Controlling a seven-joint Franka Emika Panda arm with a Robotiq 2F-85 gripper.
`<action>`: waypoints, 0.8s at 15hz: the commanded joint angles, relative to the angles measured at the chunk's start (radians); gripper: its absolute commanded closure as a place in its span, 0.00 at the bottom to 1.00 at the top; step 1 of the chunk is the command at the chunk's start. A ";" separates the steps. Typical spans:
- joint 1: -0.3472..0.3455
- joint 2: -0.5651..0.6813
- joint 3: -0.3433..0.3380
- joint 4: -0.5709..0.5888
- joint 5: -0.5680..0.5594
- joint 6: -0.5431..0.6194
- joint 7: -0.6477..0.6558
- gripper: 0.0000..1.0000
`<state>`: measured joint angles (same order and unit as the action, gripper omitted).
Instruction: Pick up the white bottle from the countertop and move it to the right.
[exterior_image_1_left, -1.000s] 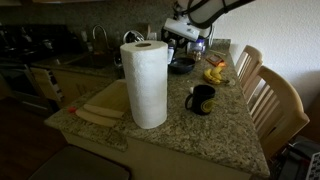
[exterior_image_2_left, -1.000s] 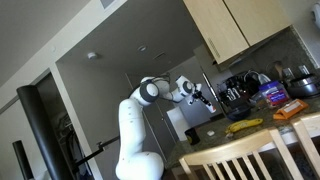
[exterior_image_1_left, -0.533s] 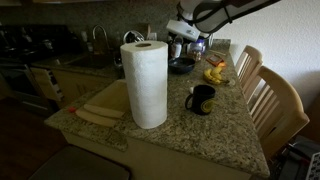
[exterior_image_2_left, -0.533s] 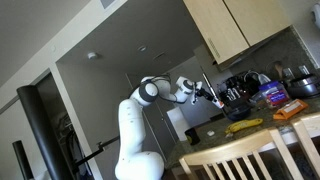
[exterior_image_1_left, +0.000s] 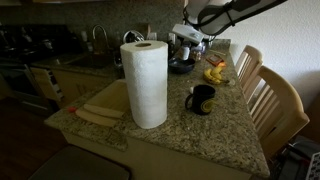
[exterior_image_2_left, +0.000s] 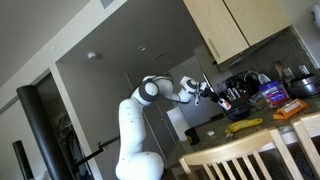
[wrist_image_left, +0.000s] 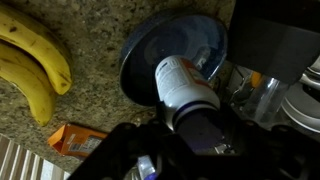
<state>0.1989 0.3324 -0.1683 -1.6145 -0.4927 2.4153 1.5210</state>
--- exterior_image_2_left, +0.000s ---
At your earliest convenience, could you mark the dark blue bowl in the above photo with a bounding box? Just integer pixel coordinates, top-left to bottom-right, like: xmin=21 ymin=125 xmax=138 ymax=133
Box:
xmin=226 ymin=105 xmax=251 ymax=122

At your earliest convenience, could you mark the light wood chair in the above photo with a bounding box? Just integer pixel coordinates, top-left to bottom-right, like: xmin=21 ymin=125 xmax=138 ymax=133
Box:
xmin=290 ymin=111 xmax=320 ymax=180

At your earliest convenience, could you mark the grey entry door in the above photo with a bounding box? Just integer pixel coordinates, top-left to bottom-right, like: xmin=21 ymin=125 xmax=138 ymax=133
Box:
xmin=159 ymin=55 xmax=223 ymax=127

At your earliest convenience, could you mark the orange flat box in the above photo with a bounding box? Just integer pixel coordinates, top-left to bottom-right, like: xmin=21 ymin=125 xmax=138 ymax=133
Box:
xmin=272 ymin=98 xmax=309 ymax=121

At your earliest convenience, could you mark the thick black pole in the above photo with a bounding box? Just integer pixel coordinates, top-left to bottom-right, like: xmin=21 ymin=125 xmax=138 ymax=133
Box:
xmin=16 ymin=85 xmax=75 ymax=180

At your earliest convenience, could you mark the white smoke detector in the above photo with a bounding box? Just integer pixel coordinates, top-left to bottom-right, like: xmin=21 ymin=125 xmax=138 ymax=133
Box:
xmin=86 ymin=51 xmax=98 ymax=61

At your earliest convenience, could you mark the light wood cabinet door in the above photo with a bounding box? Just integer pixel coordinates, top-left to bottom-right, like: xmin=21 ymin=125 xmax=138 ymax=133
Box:
xmin=223 ymin=0 xmax=292 ymax=47
xmin=182 ymin=0 xmax=250 ymax=65

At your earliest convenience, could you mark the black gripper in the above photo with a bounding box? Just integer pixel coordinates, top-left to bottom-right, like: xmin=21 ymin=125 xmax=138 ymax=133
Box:
xmin=200 ymin=85 xmax=224 ymax=104

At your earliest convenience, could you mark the white wall outlet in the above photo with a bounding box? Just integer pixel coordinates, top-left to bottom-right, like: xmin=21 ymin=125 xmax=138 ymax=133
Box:
xmin=282 ymin=67 xmax=294 ymax=80
xmin=297 ymin=64 xmax=309 ymax=75

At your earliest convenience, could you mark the silver bar handle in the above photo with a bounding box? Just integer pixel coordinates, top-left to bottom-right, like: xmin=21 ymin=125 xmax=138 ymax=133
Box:
xmin=201 ymin=73 xmax=224 ymax=116

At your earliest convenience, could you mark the black mug yellow logo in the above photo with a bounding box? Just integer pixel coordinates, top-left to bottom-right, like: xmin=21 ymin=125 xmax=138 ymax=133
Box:
xmin=184 ymin=127 xmax=201 ymax=146

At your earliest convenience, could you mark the white wall appliance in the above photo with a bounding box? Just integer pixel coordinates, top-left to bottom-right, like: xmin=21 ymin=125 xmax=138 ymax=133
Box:
xmin=309 ymin=2 xmax=320 ymax=33

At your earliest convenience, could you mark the yellow banana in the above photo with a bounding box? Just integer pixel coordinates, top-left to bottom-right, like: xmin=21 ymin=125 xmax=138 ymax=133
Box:
xmin=224 ymin=117 xmax=264 ymax=135

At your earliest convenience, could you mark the clear jar blue lid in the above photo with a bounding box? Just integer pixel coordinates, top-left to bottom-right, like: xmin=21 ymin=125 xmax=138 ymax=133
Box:
xmin=258 ymin=80 xmax=290 ymax=109

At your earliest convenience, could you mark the thin black pole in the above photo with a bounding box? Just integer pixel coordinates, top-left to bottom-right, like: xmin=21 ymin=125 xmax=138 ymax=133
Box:
xmin=12 ymin=140 xmax=35 ymax=180

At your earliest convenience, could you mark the black coffee machine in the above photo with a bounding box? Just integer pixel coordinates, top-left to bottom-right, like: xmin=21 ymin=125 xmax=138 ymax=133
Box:
xmin=217 ymin=75 xmax=260 ymax=108

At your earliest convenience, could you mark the wooden spoon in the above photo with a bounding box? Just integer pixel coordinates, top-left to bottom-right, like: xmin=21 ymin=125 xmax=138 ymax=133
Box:
xmin=272 ymin=60 xmax=284 ymax=81

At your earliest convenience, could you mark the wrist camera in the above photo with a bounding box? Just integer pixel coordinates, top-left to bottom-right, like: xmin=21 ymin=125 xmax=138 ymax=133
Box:
xmin=194 ymin=82 xmax=208 ymax=106

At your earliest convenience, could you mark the wooden chair back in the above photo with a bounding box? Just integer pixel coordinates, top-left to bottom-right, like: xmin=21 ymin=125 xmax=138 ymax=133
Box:
xmin=178 ymin=126 xmax=304 ymax=180

